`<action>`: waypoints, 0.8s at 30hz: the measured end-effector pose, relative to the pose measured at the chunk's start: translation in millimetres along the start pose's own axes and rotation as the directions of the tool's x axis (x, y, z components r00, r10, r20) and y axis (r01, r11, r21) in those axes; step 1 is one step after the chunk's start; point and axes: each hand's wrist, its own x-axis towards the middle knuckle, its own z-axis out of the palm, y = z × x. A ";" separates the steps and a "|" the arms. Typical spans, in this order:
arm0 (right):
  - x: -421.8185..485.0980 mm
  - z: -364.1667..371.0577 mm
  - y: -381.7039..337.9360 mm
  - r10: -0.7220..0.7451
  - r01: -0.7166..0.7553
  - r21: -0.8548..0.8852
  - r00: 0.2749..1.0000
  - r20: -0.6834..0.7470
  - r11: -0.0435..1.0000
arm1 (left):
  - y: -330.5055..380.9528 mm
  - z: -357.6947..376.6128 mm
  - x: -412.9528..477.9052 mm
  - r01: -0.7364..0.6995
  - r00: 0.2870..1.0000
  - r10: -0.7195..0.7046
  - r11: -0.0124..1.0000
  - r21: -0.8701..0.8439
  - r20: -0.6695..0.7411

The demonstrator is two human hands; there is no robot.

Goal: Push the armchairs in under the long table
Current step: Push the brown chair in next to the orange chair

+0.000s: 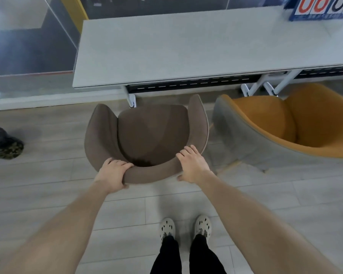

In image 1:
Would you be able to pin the person's right hand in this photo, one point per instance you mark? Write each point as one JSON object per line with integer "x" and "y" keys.
{"x": 194, "y": 166}

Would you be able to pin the person's left hand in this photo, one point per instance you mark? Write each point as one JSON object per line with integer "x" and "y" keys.
{"x": 111, "y": 175}

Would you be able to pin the brown upholstered chair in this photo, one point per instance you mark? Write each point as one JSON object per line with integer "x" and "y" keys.
{"x": 148, "y": 131}

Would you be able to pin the orange upholstered chair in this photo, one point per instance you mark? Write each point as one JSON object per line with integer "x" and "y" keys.
{"x": 245, "y": 134}

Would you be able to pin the person's left forearm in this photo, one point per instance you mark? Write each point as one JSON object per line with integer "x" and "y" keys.
{"x": 54, "y": 236}

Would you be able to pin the person's right forearm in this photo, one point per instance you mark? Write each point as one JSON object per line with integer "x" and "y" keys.
{"x": 268, "y": 234}

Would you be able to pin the white right clog shoe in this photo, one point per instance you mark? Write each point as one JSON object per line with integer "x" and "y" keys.
{"x": 202, "y": 225}

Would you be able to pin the white clog shoe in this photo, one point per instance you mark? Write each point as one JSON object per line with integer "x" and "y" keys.
{"x": 202, "y": 225}
{"x": 167, "y": 228}

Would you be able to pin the white left clog shoe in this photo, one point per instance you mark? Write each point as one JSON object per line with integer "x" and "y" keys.
{"x": 167, "y": 228}

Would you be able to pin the black trousers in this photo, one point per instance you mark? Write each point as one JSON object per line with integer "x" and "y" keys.
{"x": 167, "y": 259}

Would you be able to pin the black camouflage trash bin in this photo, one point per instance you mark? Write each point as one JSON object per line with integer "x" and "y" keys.
{"x": 6, "y": 145}

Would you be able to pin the yellow red pillar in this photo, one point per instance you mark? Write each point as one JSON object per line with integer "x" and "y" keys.
{"x": 74, "y": 11}

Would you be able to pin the blue flip scoreboard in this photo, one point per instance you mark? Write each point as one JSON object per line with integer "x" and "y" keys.
{"x": 316, "y": 9}

